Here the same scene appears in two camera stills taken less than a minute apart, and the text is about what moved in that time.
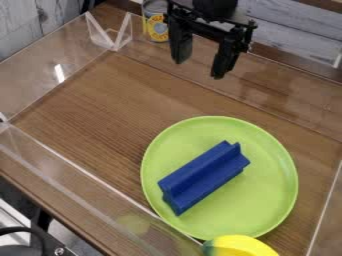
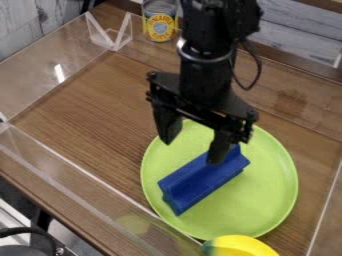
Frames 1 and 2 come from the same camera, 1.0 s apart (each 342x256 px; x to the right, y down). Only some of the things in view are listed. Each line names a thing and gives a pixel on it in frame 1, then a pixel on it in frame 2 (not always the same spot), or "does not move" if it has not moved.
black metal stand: (44, 244) does not move
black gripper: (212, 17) → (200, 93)
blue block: (203, 176) does not move
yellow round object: (237, 245) does not move
